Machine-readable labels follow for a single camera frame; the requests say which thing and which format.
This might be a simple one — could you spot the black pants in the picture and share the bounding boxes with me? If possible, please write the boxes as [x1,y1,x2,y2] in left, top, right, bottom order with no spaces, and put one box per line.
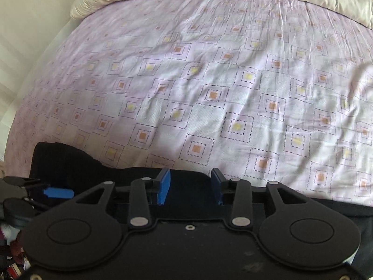
[30,142,372,278]

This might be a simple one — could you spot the pink patterned bed sheet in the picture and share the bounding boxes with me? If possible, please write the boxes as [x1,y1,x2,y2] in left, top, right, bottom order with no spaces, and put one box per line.
[4,0,372,205]

